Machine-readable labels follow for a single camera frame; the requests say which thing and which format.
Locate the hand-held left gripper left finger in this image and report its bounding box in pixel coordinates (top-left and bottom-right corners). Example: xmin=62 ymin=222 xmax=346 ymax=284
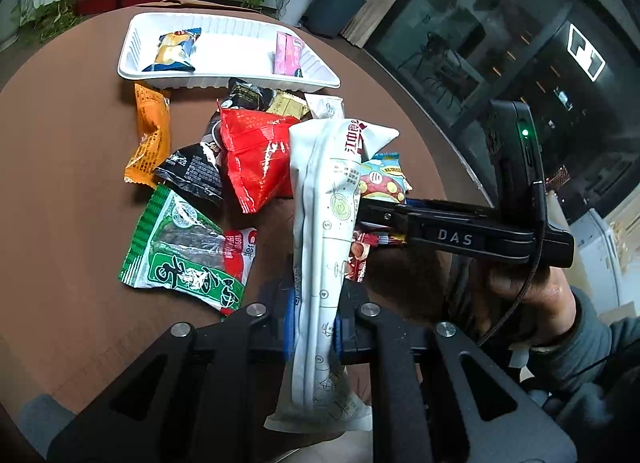
xmin=47 ymin=278 xmax=297 ymax=463

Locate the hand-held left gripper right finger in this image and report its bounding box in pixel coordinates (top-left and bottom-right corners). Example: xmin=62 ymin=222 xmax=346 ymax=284
xmin=335 ymin=290 xmax=577 ymax=463

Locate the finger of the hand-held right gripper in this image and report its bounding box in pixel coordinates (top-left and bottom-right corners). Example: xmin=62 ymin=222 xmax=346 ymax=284
xmin=355 ymin=197 xmax=436 ymax=245

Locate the small red white candy packet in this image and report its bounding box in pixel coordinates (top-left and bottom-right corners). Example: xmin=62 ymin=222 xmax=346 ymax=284
xmin=350 ymin=229 xmax=407 ymax=284

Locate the long white snack packet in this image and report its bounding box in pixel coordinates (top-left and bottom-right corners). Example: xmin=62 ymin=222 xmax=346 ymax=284
xmin=263 ymin=118 xmax=401 ymax=434

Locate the gold foil snack packet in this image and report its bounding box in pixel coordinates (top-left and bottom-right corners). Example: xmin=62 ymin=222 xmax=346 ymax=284
xmin=265 ymin=90 xmax=308 ymax=120

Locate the white plastic tray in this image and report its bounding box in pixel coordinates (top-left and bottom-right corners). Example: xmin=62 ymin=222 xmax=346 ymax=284
xmin=117 ymin=12 xmax=342 ymax=92

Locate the person's right forearm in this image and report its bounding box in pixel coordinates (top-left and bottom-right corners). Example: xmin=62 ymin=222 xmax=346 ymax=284
xmin=520 ymin=288 xmax=640 ymax=449

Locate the person's right hand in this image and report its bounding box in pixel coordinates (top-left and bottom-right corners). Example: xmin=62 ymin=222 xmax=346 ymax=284
xmin=447 ymin=250 xmax=578 ymax=350

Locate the colourful cartoon snack packet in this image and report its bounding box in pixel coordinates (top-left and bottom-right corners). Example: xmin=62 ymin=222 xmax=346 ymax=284
xmin=357 ymin=152 xmax=413 ymax=206

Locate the flat red white snack packet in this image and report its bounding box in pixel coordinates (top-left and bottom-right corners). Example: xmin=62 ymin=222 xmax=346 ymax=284
xmin=220 ymin=229 xmax=258 ymax=316

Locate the white box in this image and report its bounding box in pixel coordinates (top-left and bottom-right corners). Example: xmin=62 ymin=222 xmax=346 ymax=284
xmin=570 ymin=208 xmax=640 ymax=314

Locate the small white snack packet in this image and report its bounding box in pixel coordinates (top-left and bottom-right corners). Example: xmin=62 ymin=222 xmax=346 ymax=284
xmin=305 ymin=93 xmax=345 ymax=121

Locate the green snack packet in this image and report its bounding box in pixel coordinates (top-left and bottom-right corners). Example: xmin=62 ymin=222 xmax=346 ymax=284
xmin=118 ymin=184 xmax=248 ymax=314

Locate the large red snack packet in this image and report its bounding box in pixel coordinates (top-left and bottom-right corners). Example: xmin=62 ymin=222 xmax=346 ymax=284
xmin=216 ymin=100 xmax=301 ymax=214

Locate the black snack packet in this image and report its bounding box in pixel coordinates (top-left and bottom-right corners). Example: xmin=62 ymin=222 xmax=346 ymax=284
xmin=152 ymin=112 xmax=226 ymax=206

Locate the dark gold-print snack packet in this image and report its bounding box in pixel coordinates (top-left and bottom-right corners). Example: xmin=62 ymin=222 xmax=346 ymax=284
xmin=220 ymin=78 xmax=278 ymax=114

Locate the pink snack packet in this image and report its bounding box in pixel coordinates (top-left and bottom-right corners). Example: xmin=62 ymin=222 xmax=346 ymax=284
xmin=273 ymin=32 xmax=306 ymax=78

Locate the orange snack packet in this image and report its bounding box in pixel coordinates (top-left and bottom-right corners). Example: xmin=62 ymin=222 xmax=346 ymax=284
xmin=124 ymin=83 xmax=172 ymax=190

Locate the grey chair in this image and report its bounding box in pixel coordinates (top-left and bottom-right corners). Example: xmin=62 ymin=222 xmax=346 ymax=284
xmin=17 ymin=393 xmax=76 ymax=449

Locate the blue yellow chips packet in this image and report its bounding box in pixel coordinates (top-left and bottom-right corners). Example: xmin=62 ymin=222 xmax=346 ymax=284
xmin=141 ymin=28 xmax=202 ymax=74

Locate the black braided cable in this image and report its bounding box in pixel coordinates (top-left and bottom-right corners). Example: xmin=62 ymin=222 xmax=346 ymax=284
xmin=475 ymin=182 xmax=547 ymax=346

